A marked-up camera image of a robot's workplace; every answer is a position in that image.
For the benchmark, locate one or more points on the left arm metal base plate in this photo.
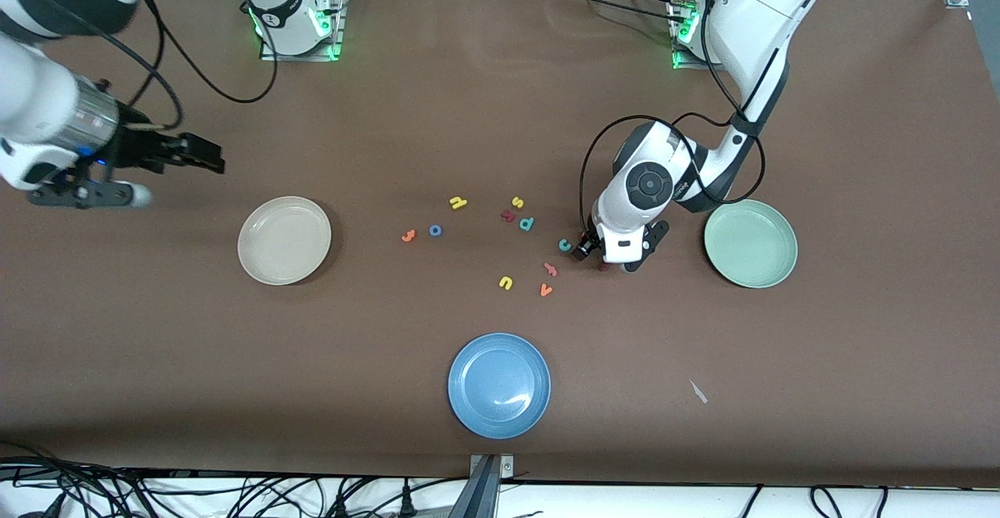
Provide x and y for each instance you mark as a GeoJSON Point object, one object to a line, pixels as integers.
{"type": "Point", "coordinates": [687, 61]}

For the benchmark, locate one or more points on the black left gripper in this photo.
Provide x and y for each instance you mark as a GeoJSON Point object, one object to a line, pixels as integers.
{"type": "Point", "coordinates": [584, 249]}

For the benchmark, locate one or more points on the beige round plate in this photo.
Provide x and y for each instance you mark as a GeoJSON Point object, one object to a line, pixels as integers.
{"type": "Point", "coordinates": [285, 241]}

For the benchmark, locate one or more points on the blue round plate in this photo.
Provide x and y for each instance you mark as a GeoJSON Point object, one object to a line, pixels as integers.
{"type": "Point", "coordinates": [500, 385]}

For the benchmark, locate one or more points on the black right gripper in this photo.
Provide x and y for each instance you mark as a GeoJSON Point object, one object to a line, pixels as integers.
{"type": "Point", "coordinates": [137, 149]}

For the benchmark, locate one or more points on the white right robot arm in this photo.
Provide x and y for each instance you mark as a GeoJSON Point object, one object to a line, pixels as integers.
{"type": "Point", "coordinates": [39, 104]}

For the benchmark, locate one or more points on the white paper scrap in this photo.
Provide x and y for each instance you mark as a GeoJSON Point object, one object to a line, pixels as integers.
{"type": "Point", "coordinates": [698, 392]}

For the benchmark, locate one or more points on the green round plate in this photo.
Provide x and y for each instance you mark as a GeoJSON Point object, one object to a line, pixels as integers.
{"type": "Point", "coordinates": [750, 244]}

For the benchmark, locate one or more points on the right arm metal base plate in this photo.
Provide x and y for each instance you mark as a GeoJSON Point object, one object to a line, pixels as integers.
{"type": "Point", "coordinates": [336, 26]}

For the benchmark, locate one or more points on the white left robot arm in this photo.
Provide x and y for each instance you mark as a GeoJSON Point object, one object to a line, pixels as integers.
{"type": "Point", "coordinates": [750, 26]}

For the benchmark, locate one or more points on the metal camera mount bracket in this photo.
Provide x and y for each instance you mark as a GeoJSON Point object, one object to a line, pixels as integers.
{"type": "Point", "coordinates": [484, 494]}

